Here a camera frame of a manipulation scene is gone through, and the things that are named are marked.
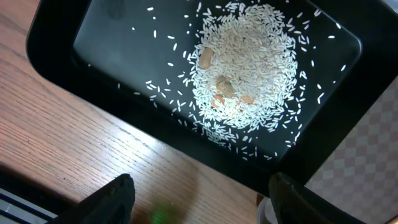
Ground white bowl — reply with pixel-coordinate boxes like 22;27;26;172
256;197;278;224

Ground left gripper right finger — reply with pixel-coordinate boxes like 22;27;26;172
268;172;362;224

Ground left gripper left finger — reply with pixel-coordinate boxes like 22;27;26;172
49;174;136;224

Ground pile of rice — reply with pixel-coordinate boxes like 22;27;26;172
116;0;348;161

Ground black tray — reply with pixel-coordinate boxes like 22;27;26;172
27;0;397;194

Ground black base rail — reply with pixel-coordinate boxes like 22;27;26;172
1;172;74;224

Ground dark brown serving tray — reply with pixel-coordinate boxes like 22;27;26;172
306;80;397;223

